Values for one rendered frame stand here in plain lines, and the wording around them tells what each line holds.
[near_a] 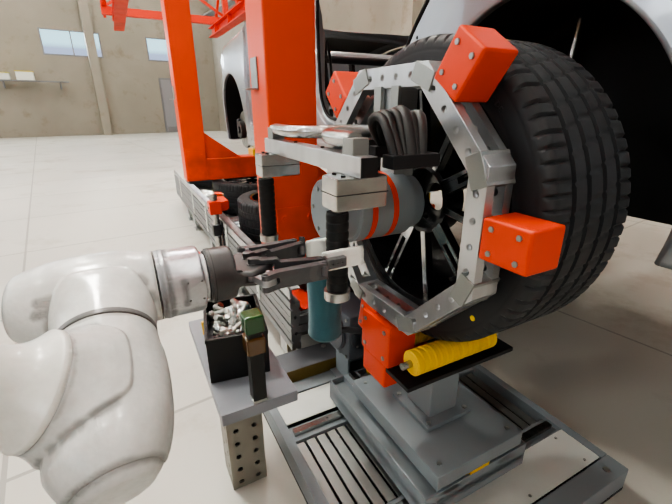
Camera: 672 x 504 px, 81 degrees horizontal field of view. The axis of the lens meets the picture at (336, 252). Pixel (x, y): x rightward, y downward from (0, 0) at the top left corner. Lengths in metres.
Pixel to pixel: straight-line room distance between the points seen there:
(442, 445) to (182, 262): 0.86
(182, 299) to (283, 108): 0.84
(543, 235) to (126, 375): 0.53
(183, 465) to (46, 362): 1.10
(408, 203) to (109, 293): 0.56
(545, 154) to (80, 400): 0.65
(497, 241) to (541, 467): 0.89
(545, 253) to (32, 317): 0.64
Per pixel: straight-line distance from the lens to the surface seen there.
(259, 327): 0.81
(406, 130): 0.63
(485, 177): 0.64
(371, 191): 0.60
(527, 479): 1.36
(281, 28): 1.27
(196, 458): 1.47
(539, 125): 0.70
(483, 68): 0.69
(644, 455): 1.72
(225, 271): 0.53
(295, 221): 1.30
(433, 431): 1.19
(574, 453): 1.49
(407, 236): 0.98
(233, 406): 0.92
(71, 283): 0.51
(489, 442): 1.20
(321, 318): 0.99
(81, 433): 0.39
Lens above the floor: 1.05
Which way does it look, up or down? 20 degrees down
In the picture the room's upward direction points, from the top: straight up
